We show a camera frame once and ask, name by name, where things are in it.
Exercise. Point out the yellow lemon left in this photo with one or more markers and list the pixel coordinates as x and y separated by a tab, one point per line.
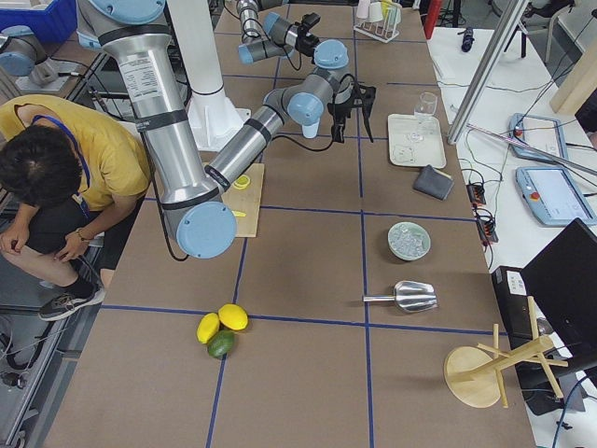
208	327

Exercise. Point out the yellow cup on rack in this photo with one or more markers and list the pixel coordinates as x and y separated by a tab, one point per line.
385	7

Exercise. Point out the clear wine glass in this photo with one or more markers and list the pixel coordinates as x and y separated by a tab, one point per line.
424	109

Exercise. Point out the wooden mug tree stand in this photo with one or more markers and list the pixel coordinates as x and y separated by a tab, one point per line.
474	374

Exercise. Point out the cream bear tray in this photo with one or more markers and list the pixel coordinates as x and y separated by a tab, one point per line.
412	146

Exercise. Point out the person in yellow shirt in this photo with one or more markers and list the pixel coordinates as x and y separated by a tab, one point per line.
80	178

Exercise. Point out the grey folded cloth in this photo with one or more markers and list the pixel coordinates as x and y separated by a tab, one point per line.
426	183

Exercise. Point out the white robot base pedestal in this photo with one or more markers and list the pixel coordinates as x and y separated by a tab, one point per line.
212	116

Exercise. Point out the black monitor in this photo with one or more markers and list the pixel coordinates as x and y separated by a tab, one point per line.
562	280

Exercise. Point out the blue storage bin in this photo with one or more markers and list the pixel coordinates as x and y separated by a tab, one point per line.
53	24

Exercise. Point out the black umbrella on desk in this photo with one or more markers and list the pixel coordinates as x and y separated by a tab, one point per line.
468	39

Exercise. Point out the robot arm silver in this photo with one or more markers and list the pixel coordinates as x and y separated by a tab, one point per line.
140	37
275	36

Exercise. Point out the pink cup on rack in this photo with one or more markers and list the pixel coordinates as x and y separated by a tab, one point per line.
362	10

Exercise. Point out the teach pendant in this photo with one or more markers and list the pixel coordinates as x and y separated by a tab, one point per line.
553	197
539	132

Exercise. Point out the yellow sponge under cloth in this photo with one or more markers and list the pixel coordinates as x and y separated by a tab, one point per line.
443	176

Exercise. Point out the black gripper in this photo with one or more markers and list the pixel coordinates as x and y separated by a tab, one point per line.
340	111

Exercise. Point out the upper teach pendant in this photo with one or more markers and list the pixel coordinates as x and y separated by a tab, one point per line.
539	132

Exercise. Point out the lower teach pendant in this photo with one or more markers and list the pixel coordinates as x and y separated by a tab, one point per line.
553	197

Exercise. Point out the white mint cup on rack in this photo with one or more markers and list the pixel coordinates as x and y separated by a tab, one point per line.
375	13

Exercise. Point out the white wire cup rack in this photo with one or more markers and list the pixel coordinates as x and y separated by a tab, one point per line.
377	30

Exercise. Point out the steel ice scoop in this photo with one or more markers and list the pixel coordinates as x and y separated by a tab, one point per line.
409	296

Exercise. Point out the green cup on rack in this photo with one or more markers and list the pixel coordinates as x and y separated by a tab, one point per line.
394	13

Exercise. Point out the aluminium frame post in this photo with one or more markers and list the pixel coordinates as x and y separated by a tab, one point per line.
505	28

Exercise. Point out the light blue paper cup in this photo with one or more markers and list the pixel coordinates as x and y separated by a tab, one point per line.
309	131

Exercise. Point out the yellow lemon slice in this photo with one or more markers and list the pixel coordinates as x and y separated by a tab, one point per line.
242	182

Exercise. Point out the green bowl of ice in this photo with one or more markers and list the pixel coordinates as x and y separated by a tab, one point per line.
408	241

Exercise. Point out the yellow lemon right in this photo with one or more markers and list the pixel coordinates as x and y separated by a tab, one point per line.
233	316

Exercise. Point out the wooden cutting board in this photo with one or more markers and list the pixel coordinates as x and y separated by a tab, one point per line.
245	203

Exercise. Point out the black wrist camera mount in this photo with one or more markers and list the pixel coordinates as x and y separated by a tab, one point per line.
366	96

